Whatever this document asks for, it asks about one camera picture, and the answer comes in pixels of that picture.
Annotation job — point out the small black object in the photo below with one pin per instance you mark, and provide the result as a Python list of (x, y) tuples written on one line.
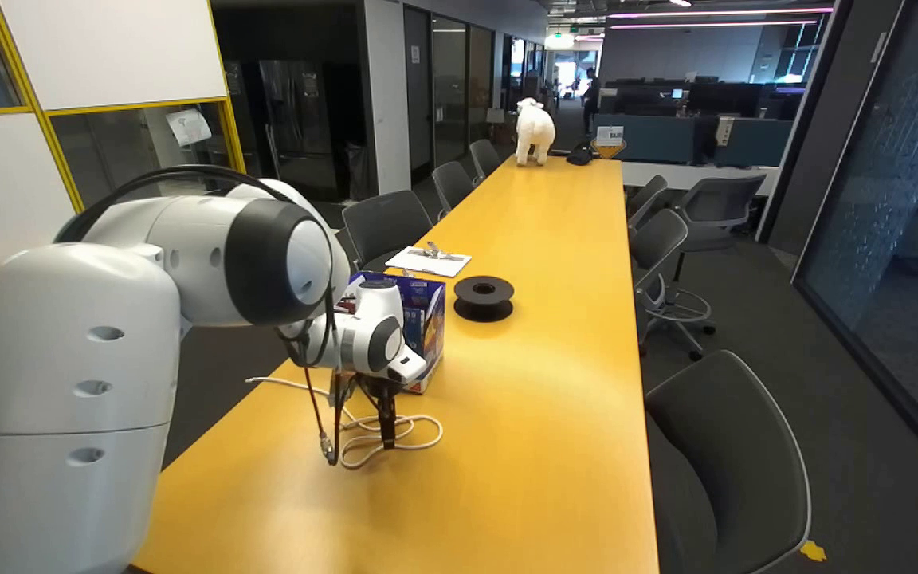
[(581, 156)]

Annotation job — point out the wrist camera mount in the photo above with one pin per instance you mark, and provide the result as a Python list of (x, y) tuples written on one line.
[(410, 369)]

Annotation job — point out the small metal clip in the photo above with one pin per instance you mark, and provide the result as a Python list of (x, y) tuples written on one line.
[(434, 252)]

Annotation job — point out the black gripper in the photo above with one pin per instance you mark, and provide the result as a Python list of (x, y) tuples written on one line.
[(371, 389)]

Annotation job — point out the illuminated ceiling sign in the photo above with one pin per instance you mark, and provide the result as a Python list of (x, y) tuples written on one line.
[(559, 40)]

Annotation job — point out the black tape roll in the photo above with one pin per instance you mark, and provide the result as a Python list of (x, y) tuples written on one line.
[(470, 306)]

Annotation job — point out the dark teal desk partition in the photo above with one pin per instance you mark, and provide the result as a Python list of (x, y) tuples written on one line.
[(693, 138)]

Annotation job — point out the yellow floor sticker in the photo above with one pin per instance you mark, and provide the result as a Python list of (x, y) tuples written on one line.
[(815, 553)]

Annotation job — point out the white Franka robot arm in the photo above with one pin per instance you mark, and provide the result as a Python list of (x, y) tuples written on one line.
[(57, 370)]

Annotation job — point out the white paper sheet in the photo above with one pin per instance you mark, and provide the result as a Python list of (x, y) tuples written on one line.
[(430, 262)]

